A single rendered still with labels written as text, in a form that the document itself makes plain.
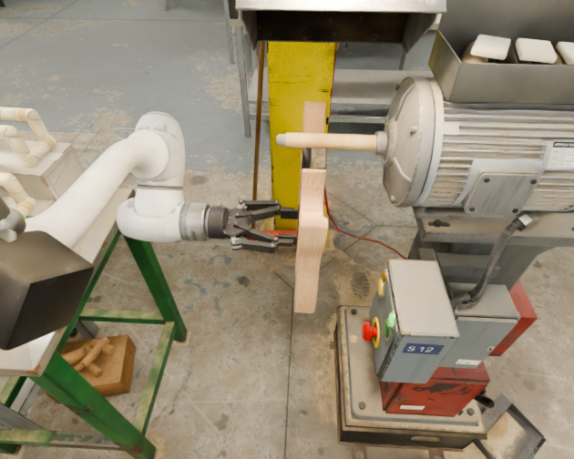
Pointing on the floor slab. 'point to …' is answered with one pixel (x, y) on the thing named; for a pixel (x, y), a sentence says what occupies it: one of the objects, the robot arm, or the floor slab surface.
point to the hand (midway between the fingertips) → (296, 226)
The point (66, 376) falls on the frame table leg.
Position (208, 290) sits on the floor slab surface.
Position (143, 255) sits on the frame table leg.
